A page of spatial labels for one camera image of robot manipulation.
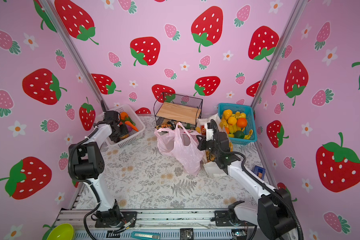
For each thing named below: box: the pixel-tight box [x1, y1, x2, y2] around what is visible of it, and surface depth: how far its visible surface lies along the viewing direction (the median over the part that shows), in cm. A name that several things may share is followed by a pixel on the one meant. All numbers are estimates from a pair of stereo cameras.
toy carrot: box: [124, 121, 139, 132], surface depth 113 cm
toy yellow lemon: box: [227, 116, 238, 126], surface depth 109 cm
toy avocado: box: [234, 130, 245, 139], surface depth 100 cm
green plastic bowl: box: [46, 223, 74, 240], surface depth 70 cm
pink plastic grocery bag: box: [154, 122, 205, 176], surface depth 75 cm
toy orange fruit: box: [236, 117, 248, 128], surface depth 109 cm
